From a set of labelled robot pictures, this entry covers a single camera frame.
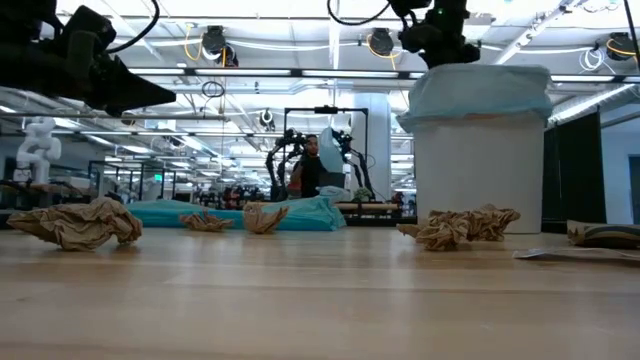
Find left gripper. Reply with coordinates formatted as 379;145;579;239
0;5;177;117

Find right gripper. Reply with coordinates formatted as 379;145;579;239
399;0;481;70

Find light blue trash bag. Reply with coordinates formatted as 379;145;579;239
397;63;555;134

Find large brown paper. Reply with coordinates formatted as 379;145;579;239
6;196;144;252

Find white plastic trash bin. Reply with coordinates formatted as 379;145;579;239
413;113;546;235

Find brown paper ball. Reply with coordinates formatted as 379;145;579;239
243;201;290;235
178;209;235;233

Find long brown paper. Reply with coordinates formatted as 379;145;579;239
397;203;522;252

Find teal trash bag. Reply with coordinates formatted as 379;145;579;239
124;195;348;232

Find white plastic wrapper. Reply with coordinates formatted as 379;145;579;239
512;247;640;263

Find brown printed paper packet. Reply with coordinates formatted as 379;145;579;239
567;219;640;250

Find background light blue bag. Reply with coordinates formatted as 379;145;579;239
318;127;346;175

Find long ceiling light strip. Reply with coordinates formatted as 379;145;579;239
127;67;426;80

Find wooden workbench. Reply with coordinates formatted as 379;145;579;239
0;180;96;212

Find white building column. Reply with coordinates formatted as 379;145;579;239
349;92;394;201

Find person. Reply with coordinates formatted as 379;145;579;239
289;133;327;199

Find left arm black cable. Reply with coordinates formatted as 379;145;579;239
104;0;161;55

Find hanging black cable loop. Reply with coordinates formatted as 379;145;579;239
201;79;226;100

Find black frame racks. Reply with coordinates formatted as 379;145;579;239
88;159;177;201

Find background black station frame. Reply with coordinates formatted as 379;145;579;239
283;106;370;201

